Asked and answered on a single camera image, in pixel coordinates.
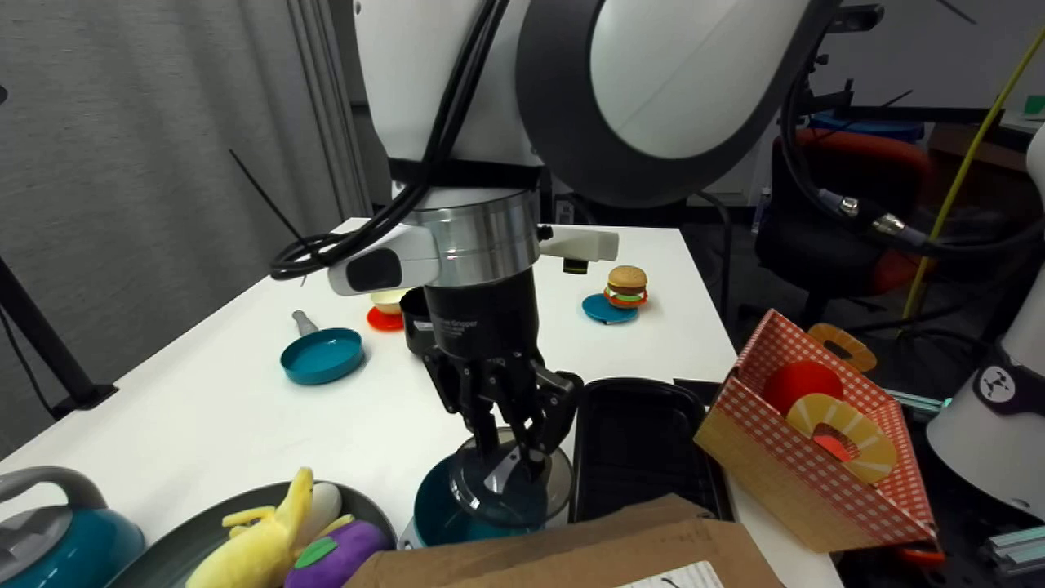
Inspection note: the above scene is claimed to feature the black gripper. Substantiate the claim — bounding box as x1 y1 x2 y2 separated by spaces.
401 277 587 482

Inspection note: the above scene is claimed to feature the white plush vegetable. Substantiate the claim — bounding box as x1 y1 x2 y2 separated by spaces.
304 480 346 536

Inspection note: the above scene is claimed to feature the yellow pineapple ring toy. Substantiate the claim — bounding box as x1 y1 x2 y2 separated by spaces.
784 389 902 487

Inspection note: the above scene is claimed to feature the purple plush eggplant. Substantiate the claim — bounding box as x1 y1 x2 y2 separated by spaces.
286 513 391 588

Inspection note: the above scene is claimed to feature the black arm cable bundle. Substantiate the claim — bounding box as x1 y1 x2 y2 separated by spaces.
269 0 517 284

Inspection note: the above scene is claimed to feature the teal toy kettle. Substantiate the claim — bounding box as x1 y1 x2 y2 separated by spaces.
0 465 148 588

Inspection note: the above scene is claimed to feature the black chair with red trim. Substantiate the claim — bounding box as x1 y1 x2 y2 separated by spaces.
754 124 950 331

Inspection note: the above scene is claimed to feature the small red plate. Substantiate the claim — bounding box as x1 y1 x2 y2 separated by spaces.
363 304 410 338

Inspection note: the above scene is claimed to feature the yellow plush banana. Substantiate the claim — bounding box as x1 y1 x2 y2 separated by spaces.
183 466 322 588

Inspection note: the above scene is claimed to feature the yellow cable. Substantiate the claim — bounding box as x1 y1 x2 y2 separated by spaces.
897 44 1045 323

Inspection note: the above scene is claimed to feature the thick black cable with connector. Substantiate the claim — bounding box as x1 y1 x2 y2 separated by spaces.
778 61 1045 266

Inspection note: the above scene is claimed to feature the teal frying pan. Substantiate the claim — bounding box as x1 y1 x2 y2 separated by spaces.
278 306 369 389

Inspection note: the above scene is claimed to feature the toy burger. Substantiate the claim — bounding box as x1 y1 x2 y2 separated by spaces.
601 261 655 314

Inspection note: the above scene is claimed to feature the dark grey plate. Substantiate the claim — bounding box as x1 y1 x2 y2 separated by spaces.
107 480 401 588

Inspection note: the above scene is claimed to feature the black plastic tray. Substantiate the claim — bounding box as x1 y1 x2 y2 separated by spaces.
565 374 736 525

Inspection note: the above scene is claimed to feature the small teal plate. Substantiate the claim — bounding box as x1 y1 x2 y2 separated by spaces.
578 290 646 331

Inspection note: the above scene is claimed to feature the teal green pot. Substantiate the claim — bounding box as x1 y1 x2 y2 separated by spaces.
410 451 575 548

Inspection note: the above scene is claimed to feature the red toy tomato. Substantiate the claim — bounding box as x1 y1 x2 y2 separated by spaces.
762 357 845 417

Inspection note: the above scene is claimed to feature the brown cardboard box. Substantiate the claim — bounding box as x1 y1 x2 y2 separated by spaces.
343 489 786 588

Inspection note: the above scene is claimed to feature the white rounded machine housing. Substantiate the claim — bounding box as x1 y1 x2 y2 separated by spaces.
924 266 1045 525

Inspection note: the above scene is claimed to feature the black camera stand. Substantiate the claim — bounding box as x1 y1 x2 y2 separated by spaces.
0 258 120 423

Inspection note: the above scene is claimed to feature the pale blue rail piece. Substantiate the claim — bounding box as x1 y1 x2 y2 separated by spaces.
980 523 1045 574

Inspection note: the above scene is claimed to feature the red checkered wooden box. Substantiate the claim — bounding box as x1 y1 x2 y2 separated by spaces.
692 306 940 557

